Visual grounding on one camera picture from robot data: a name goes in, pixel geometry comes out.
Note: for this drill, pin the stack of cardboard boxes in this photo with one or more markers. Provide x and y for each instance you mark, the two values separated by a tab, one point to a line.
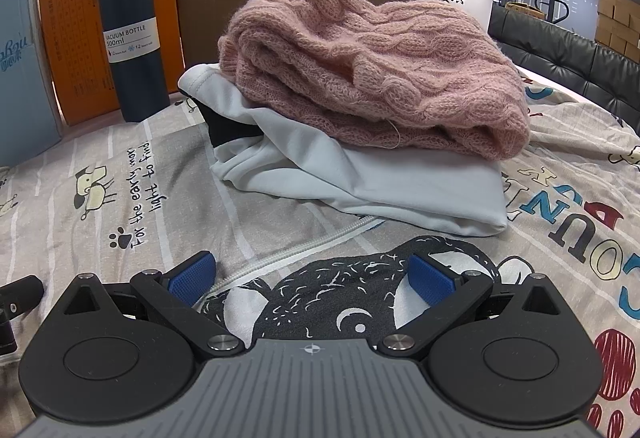
620	17

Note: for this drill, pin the dark blue vacuum bottle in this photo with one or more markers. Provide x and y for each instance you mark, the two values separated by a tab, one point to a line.
132	82

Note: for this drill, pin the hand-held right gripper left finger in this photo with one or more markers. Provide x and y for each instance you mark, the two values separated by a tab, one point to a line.
190	275

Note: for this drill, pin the pink knit sweater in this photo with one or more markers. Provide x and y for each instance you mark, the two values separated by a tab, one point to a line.
375	67

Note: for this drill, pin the white garment with black trim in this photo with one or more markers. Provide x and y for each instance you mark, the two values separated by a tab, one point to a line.
400	188

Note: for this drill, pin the black leather headboard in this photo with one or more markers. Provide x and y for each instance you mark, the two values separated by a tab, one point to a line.
560	52

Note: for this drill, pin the printed cartoon blanket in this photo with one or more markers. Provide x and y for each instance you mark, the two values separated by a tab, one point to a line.
125	178

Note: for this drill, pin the pallet jack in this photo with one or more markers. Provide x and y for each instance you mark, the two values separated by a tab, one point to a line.
550	10

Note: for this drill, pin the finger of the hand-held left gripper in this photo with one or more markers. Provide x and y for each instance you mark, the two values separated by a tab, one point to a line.
7	333
22	293

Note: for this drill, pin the light blue box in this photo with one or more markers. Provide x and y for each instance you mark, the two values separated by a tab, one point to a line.
25	92

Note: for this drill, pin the open cardboard box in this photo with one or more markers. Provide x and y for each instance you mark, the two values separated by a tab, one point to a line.
520	8

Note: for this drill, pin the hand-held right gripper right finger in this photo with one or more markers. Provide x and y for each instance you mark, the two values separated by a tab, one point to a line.
430	280

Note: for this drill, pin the orange box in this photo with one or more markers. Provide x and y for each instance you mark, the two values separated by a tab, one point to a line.
65	42

